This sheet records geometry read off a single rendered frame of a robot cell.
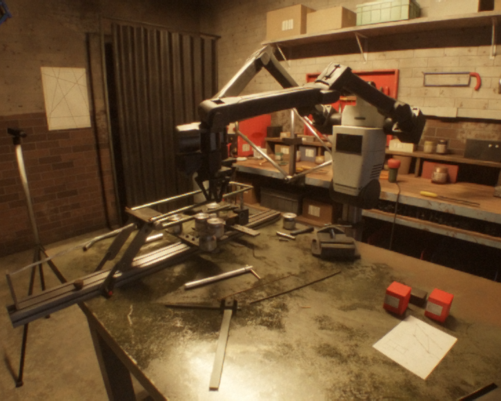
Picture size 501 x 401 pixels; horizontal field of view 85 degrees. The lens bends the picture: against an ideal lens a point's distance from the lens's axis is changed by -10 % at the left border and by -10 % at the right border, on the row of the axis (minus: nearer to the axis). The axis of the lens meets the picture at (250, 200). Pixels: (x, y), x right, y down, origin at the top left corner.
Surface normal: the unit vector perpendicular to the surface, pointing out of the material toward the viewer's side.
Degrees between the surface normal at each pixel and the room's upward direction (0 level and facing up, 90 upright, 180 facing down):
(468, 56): 90
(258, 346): 0
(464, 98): 90
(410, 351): 0
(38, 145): 90
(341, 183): 90
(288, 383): 0
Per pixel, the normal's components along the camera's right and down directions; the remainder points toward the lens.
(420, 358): 0.00, -0.96
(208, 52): -0.01, 0.31
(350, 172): -0.77, 0.18
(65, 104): 0.73, 0.20
